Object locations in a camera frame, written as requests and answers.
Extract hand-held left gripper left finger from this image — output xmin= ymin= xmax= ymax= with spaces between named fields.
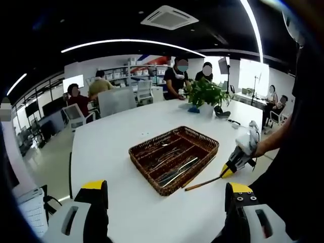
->
xmin=42 ymin=180 xmax=109 ymax=243

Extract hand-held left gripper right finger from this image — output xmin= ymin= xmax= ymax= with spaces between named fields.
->
xmin=224 ymin=182 xmax=293 ymax=243

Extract brown wicker storage slots tray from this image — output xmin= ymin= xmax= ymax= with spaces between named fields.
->
xmin=128 ymin=126 xmax=220 ymax=197

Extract silver table knife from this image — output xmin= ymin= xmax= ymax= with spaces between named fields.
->
xmin=160 ymin=164 xmax=193 ymax=188
xmin=166 ymin=156 xmax=199 ymax=182

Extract silver fork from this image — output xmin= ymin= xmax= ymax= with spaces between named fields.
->
xmin=151 ymin=151 xmax=183 ymax=170
xmin=156 ymin=149 xmax=187 ymax=168

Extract silver spoon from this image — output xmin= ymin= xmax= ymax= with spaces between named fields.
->
xmin=151 ymin=141 xmax=173 ymax=152
xmin=145 ymin=143 xmax=173 ymax=155

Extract white storage shelf rack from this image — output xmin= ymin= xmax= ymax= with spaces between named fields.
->
xmin=97 ymin=63 xmax=170 ymax=88

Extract small white device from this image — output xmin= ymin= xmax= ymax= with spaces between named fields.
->
xmin=227 ymin=118 xmax=241 ymax=130

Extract black laptop stand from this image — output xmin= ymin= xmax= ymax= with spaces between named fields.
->
xmin=42 ymin=184 xmax=63 ymax=221

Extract black curved object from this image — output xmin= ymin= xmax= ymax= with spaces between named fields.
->
xmin=214 ymin=105 xmax=231 ymax=119

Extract white laptop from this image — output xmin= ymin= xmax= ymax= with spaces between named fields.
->
xmin=4 ymin=121 xmax=49 ymax=238

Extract person's black clothing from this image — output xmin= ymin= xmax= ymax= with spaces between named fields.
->
xmin=249 ymin=42 xmax=324 ymax=241

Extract green plant in white pot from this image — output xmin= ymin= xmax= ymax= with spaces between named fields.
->
xmin=187 ymin=77 xmax=233 ymax=118

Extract black panel on tripod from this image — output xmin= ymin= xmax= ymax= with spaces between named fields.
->
xmin=218 ymin=57 xmax=231 ymax=95

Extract small white cabinet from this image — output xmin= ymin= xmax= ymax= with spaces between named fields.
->
xmin=151 ymin=87 xmax=164 ymax=103

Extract white office chair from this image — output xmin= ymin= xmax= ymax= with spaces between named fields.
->
xmin=61 ymin=103 xmax=97 ymax=132
xmin=136 ymin=80 xmax=154 ymax=106

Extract long ceiling light strip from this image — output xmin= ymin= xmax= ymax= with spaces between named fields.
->
xmin=240 ymin=0 xmax=264 ymax=63

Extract black desk monitors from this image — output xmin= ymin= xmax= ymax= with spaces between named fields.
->
xmin=42 ymin=96 xmax=67 ymax=117

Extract black screen on stand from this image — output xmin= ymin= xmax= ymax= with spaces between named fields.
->
xmin=24 ymin=101 xmax=39 ymax=117

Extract grey mesh office chair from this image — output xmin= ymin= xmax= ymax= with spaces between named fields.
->
xmin=97 ymin=87 xmax=137 ymax=118

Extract white ceiling air conditioner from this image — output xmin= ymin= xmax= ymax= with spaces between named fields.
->
xmin=140 ymin=5 xmax=199 ymax=30

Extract short ceiling light strip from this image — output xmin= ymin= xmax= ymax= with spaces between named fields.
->
xmin=7 ymin=73 xmax=27 ymax=96

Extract curved ceiling light strip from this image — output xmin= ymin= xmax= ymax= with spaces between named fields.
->
xmin=60 ymin=38 xmax=207 ymax=58

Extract bright white wall display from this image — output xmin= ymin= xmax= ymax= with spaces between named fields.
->
xmin=62 ymin=74 xmax=84 ymax=91

